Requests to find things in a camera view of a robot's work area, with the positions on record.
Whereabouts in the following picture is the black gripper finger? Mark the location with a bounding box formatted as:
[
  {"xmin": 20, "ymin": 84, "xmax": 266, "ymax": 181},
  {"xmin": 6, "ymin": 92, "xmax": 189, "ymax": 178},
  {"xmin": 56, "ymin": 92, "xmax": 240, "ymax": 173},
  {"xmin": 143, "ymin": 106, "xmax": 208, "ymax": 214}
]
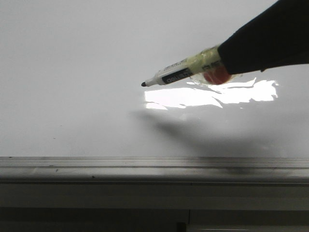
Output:
[{"xmin": 218, "ymin": 0, "xmax": 309, "ymax": 74}]

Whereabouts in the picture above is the red round magnet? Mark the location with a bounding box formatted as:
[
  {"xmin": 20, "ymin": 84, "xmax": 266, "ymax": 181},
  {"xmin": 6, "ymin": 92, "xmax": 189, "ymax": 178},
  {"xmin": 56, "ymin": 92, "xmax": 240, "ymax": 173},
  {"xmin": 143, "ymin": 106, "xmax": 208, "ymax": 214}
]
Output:
[{"xmin": 203, "ymin": 66, "xmax": 232, "ymax": 85}]

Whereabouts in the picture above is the white black whiteboard marker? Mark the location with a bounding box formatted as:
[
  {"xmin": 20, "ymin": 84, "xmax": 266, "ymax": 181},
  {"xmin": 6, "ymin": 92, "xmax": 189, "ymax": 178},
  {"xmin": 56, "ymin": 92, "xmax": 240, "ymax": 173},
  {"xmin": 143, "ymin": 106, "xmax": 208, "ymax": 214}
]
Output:
[{"xmin": 141, "ymin": 45, "xmax": 223, "ymax": 87}]

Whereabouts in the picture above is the aluminium whiteboard frame rail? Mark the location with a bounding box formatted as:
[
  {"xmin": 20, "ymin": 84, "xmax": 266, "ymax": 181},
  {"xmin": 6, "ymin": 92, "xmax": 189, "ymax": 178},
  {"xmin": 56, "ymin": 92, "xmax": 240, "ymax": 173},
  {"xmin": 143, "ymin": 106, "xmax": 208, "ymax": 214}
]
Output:
[{"xmin": 0, "ymin": 157, "xmax": 309, "ymax": 184}]

